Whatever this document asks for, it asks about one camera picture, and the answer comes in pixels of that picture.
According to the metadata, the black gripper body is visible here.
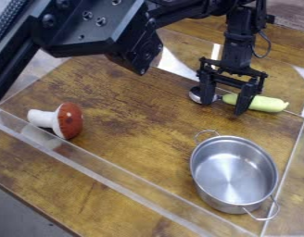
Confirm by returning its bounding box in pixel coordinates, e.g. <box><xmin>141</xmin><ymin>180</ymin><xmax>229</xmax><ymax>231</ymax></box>
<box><xmin>196</xmin><ymin>33</ymin><xmax>268</xmax><ymax>94</ymax></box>

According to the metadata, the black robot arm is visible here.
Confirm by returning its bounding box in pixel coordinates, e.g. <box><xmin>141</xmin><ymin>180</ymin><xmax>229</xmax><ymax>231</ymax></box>
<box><xmin>0</xmin><ymin>0</ymin><xmax>275</xmax><ymax>115</ymax></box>

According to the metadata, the red cap toy mushroom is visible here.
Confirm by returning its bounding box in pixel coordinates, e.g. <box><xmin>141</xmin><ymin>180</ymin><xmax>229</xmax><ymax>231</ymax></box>
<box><xmin>26</xmin><ymin>102</ymin><xmax>82</xmax><ymax>140</ymax></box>

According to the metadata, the green handled metal spoon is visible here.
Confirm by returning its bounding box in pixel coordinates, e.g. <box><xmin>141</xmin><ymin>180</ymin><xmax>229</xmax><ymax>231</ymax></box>
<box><xmin>188</xmin><ymin>85</ymin><xmax>291</xmax><ymax>114</ymax></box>

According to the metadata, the stainless steel pot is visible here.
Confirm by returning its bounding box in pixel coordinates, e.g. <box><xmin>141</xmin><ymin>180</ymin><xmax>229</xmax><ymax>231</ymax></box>
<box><xmin>189</xmin><ymin>130</ymin><xmax>280</xmax><ymax>221</ymax></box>

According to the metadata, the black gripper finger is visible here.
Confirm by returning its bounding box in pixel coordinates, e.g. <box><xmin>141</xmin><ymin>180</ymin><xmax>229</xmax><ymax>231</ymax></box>
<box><xmin>199</xmin><ymin>72</ymin><xmax>216</xmax><ymax>106</ymax></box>
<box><xmin>235</xmin><ymin>83</ymin><xmax>257</xmax><ymax>116</ymax></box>

